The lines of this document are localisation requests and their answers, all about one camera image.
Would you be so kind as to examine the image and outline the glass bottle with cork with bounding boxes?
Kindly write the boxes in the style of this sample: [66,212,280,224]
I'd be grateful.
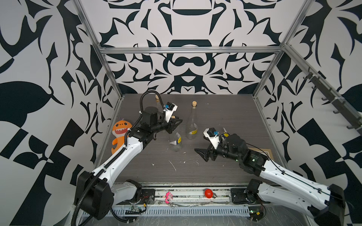
[155,95,162,111]
[169,127,182,152]

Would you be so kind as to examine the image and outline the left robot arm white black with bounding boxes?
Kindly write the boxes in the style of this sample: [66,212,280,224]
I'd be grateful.
[71,102,182,226]

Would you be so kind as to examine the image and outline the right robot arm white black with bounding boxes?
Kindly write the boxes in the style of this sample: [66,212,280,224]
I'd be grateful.
[195,129,347,226]

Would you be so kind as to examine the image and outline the far tall glass bottle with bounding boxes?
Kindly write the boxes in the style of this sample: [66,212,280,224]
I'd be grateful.
[186,101,198,139]

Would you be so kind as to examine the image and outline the orange shark plush toy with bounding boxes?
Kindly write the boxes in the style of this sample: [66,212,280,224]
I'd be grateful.
[111,120,132,154]

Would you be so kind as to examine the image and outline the wooden framed picture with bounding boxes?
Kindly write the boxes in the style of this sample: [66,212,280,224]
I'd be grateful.
[255,148,274,161]

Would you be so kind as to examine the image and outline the red ball knob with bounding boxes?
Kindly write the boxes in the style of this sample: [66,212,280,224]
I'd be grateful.
[204,189,214,199]

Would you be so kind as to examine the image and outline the pink clip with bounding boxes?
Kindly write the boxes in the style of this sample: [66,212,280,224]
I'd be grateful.
[164,191,173,205]

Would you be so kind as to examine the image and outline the circuit board right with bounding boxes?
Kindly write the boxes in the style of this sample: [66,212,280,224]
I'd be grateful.
[248,206,266,222]

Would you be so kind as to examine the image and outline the green circuit board left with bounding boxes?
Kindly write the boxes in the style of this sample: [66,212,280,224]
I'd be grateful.
[125,205,147,215]

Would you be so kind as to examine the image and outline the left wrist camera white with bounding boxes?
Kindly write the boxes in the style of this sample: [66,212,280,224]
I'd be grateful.
[164,102,178,122]

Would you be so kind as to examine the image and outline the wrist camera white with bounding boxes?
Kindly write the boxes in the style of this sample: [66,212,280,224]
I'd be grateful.
[203,128,221,149]
[164,102,178,122]

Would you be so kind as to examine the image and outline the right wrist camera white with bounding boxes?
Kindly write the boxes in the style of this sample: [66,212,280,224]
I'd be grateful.
[203,128,221,149]

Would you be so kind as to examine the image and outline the black corrugated cable conduit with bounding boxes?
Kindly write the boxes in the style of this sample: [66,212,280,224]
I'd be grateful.
[70,89,166,226]

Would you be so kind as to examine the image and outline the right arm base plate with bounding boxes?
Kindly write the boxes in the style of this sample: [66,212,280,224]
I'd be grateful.
[230,188,255,205]

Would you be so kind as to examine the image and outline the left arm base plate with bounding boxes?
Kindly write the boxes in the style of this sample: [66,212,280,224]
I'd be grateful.
[136,188,156,205]

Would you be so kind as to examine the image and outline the white slotted cable duct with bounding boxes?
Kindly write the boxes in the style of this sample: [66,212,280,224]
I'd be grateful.
[113,206,250,217]

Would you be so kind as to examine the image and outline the black wall hook rack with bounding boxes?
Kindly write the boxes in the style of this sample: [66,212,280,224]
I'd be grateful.
[304,67,362,136]

